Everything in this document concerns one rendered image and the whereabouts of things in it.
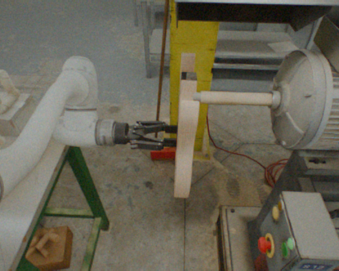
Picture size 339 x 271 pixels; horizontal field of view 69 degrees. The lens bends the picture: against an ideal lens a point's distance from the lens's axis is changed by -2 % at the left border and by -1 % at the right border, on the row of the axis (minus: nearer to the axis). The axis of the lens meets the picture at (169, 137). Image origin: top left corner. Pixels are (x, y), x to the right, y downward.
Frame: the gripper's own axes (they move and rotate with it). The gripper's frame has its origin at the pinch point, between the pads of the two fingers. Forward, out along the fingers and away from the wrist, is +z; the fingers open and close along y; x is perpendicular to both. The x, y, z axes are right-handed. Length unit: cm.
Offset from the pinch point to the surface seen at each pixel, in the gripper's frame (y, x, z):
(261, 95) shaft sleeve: 9.0, 20.6, 21.3
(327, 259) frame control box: 41, 0, 32
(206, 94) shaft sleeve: 9.2, 20.3, 7.3
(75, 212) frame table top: -25, -81, -60
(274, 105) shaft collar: 10.6, 18.8, 24.6
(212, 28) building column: -81, 16, 17
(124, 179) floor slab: -68, -96, -40
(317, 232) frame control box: 35.2, 1.7, 31.6
